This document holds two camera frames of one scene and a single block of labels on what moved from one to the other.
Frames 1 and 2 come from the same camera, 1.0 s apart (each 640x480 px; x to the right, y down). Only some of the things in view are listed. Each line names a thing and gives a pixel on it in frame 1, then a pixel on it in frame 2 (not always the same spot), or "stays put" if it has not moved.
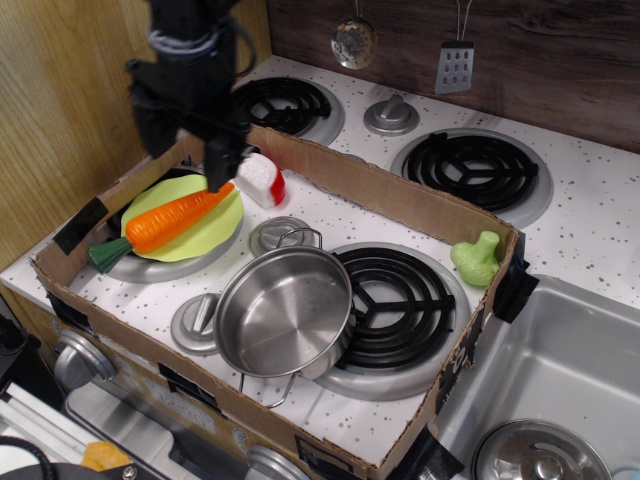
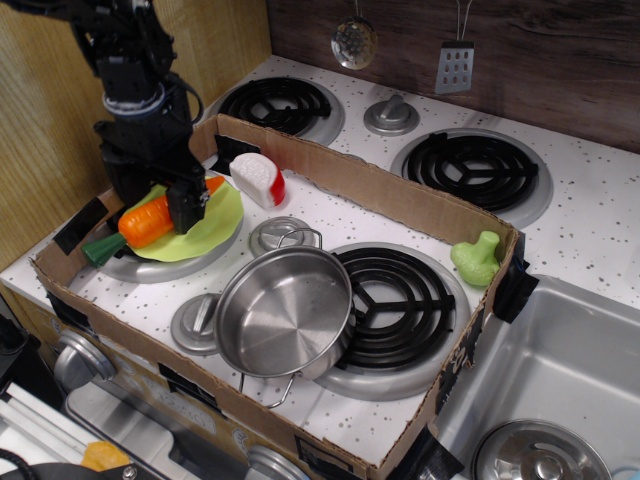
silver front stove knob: [78, 363] stays put
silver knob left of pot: [193, 324] stays put
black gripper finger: [156, 133] → [130, 180]
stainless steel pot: [286, 312] stays put
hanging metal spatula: [455, 66] stays put
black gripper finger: [223, 159] → [186, 201]
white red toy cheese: [261, 179] stays put
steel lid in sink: [530, 449] stays put
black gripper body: [201, 85] → [148, 127]
